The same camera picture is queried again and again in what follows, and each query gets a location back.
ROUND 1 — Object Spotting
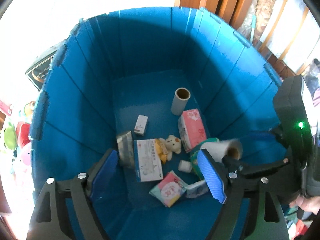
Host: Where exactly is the pink tissue pack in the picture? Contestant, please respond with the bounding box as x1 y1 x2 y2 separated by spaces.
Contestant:
178 108 207 153

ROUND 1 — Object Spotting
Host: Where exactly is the small cream bear plush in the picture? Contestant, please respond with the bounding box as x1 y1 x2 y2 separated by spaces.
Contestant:
155 135 182 164

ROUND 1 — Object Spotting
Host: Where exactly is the pink floral tissue packet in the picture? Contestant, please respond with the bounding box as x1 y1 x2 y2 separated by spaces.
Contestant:
149 171 188 207

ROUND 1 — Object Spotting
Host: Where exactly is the white blue medicine box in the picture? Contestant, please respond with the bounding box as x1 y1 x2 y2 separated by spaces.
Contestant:
134 139 163 183

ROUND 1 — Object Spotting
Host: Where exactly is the small white red box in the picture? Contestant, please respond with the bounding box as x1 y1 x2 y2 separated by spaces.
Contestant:
133 115 148 136

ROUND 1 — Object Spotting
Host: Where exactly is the small white bottle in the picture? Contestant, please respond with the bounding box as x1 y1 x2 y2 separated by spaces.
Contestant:
178 160 193 173

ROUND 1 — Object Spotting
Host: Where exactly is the pink pig plush red dress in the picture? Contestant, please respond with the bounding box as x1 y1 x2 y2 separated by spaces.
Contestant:
16 121 31 166

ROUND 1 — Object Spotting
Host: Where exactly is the green frog plush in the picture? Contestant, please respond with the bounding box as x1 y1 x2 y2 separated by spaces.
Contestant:
3 122 17 151

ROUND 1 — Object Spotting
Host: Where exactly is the blue plastic storage crate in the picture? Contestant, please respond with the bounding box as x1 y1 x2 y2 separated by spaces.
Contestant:
31 7 285 239

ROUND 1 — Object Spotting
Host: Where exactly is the black gift box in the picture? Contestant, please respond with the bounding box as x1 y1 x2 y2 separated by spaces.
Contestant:
25 51 56 91

